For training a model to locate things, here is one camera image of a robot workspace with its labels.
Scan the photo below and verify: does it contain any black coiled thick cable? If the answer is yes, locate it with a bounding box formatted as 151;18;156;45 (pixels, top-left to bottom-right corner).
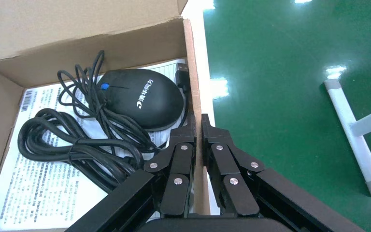
17;108;157;195

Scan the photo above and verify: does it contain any white printed instruction sheet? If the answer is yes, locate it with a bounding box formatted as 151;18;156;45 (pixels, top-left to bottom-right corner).
0;58;187;232

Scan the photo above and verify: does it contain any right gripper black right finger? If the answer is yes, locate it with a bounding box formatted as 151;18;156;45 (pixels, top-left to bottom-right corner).
201;113;357;232

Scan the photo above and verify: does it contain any white table leg frame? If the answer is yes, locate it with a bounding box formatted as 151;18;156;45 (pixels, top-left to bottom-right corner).
324;79;371;198

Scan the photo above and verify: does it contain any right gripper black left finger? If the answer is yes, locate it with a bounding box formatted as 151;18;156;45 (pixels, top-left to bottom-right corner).
65;113;197;232

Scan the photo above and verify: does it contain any brown cardboard storage box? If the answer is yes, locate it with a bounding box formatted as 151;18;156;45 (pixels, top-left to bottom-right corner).
0;0;211;232

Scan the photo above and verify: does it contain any black wired computer mouse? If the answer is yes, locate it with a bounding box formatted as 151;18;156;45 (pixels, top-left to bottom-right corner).
57;49;192;153

